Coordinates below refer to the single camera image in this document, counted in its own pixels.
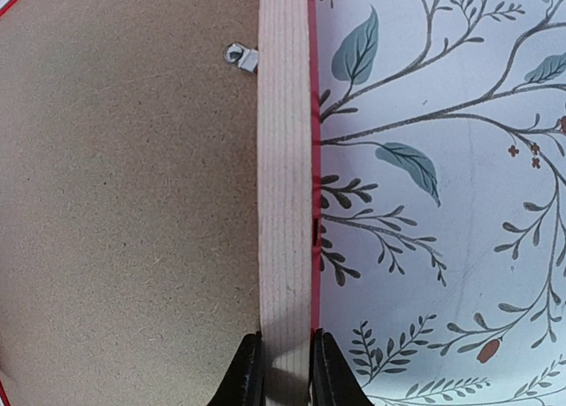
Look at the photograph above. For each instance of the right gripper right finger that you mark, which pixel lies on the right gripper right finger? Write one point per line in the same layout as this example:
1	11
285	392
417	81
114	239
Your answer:
331	379

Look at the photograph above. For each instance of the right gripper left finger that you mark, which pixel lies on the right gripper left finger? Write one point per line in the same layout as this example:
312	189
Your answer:
243	382

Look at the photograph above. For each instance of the wooden picture frame red edge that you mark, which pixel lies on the wooden picture frame red edge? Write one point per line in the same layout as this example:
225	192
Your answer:
285	180

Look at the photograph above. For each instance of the floral patterned table cover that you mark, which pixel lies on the floral patterned table cover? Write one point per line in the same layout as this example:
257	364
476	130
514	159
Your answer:
443	198

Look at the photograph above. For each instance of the brown backing board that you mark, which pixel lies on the brown backing board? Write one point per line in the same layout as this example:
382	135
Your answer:
132	180

